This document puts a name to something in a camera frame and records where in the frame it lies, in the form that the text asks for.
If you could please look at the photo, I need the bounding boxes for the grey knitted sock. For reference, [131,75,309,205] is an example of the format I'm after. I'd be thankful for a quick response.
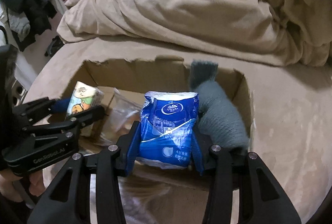
[189,60,249,156]

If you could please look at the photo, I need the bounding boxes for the person's left hand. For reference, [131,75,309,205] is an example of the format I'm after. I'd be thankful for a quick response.
[0,169,45,203]

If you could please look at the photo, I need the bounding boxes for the blue tissue pack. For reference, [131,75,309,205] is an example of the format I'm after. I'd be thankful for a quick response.
[137,91,199,170]

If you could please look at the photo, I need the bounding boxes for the black bag on floor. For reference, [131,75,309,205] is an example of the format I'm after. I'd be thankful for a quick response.
[44,35,64,57]

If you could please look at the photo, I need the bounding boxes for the clear plastic snack bag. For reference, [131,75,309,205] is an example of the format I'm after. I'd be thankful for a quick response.
[100,88,145,145]

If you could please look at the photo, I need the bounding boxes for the beige bed mattress cover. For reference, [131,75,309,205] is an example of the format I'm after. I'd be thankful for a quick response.
[26,36,331,223]

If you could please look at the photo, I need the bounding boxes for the beige fleece blanket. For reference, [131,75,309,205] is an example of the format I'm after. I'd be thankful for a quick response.
[57,0,331,66]

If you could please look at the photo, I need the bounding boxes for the brown cardboard box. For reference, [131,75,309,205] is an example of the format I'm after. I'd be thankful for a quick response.
[42,55,254,192]

